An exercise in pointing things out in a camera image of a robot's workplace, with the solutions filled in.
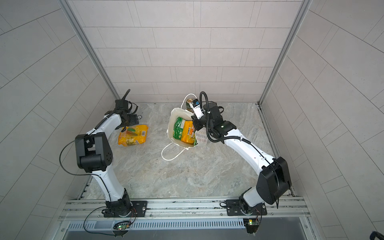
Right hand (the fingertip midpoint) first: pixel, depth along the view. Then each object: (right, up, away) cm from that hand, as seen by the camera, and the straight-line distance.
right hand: (191, 116), depth 78 cm
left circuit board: (-29, -48, -14) cm, 58 cm away
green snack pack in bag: (-9, -8, +11) cm, 16 cm away
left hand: (-40, -2, +18) cm, 44 cm away
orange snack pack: (-2, -11, +8) cm, 13 cm away
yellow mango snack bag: (-37, -12, +13) cm, 41 cm away
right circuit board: (+29, -50, -9) cm, 58 cm away
